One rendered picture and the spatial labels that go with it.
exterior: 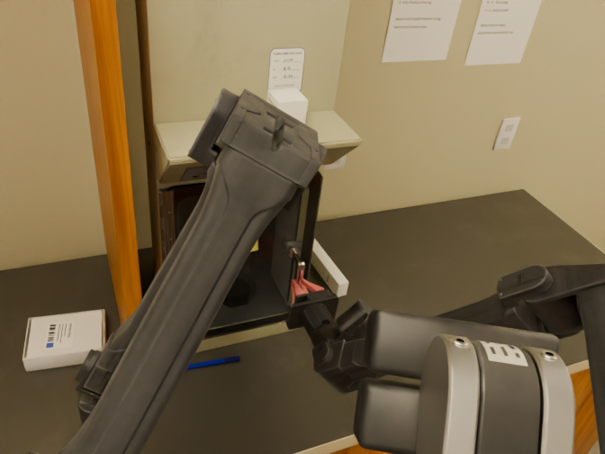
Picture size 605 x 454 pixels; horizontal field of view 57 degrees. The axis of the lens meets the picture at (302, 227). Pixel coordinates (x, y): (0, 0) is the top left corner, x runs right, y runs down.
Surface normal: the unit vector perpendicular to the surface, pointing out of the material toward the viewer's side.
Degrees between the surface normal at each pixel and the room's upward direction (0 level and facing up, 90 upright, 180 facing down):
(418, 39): 90
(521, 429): 44
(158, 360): 60
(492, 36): 90
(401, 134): 90
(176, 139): 0
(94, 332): 0
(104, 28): 90
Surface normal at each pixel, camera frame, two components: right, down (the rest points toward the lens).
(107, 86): 0.38, 0.58
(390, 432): 0.00, -0.17
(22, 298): 0.11, -0.80
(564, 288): -0.66, -0.65
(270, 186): 0.19, 0.11
